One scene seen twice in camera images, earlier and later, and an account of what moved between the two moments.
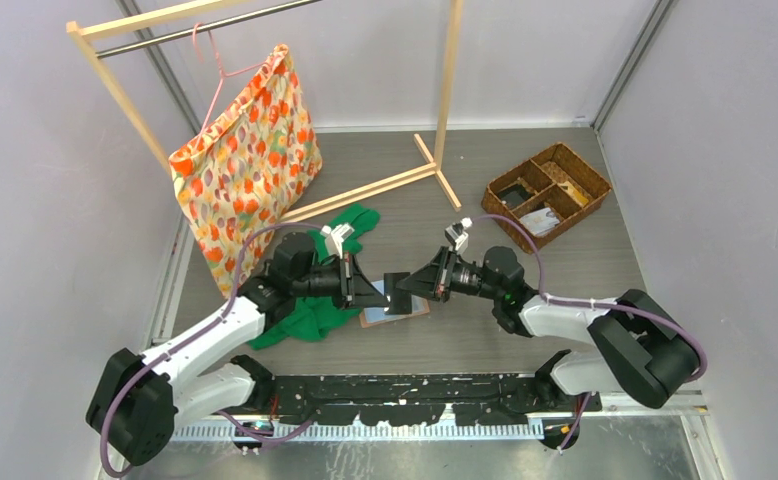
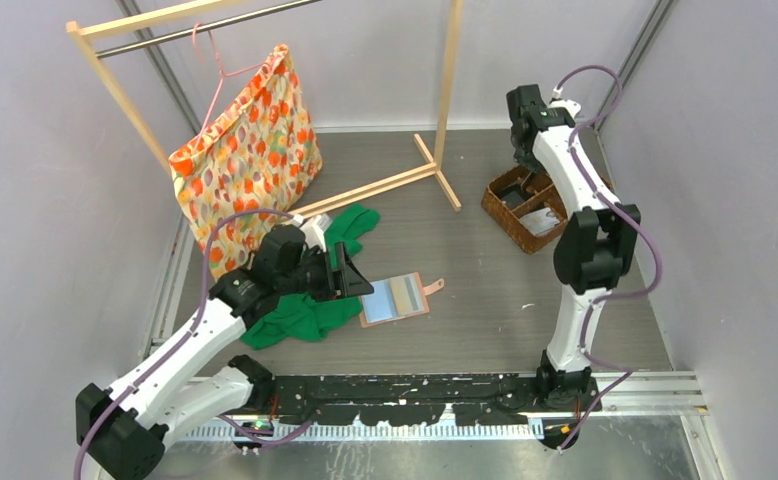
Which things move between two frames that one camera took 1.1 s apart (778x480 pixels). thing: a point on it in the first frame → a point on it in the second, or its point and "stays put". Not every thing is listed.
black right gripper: [434, 281] → [530, 163]
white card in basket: [540, 221] stays put
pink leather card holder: [374, 316] stays put
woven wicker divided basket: [544, 194] stays put
